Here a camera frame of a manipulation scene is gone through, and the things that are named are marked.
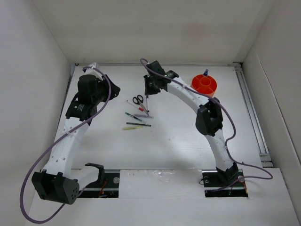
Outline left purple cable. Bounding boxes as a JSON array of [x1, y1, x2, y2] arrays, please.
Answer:
[[20, 65, 112, 223]]

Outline white marker red cap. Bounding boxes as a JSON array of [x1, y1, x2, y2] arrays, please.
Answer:
[[127, 100, 144, 112]]

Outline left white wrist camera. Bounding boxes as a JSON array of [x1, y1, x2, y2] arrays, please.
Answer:
[[82, 63, 103, 80]]

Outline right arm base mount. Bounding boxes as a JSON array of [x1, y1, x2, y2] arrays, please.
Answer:
[[199, 169, 248, 198]]

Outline black handled scissors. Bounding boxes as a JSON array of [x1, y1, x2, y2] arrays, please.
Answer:
[[132, 95, 149, 116]]

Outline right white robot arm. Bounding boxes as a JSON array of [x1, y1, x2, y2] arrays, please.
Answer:
[[140, 58, 238, 186]]

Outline black slim pen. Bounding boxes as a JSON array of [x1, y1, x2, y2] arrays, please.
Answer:
[[126, 122, 151, 127]]

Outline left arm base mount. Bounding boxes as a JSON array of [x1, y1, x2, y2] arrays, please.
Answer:
[[79, 169, 120, 198]]

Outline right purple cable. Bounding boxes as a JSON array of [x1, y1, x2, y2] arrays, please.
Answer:
[[140, 58, 273, 192]]

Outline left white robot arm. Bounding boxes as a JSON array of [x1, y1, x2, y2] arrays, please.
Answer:
[[32, 74, 120, 205]]

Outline aluminium rail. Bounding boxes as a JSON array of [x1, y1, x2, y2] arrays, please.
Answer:
[[75, 62, 236, 66], [233, 62, 274, 168]]

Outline back aluminium rail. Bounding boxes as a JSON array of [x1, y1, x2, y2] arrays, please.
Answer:
[[75, 62, 236, 66]]

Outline purple cable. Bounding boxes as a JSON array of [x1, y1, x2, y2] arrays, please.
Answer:
[[140, 58, 273, 192], [20, 65, 112, 223]]

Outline orange round organizer container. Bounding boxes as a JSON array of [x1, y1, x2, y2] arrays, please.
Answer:
[[190, 74, 217, 97]]

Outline grey purple pen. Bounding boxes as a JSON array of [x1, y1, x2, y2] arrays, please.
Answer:
[[134, 114, 154, 119]]

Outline yellow highlighter pen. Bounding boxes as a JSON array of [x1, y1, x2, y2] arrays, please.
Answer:
[[122, 126, 143, 130]]

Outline white pen purple cap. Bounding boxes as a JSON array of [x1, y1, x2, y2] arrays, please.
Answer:
[[146, 95, 149, 113]]

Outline green black pen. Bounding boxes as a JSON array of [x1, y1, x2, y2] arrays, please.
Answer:
[[125, 112, 143, 122]]

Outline right aluminium rail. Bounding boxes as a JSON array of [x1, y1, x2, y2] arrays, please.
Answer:
[[233, 62, 274, 168]]

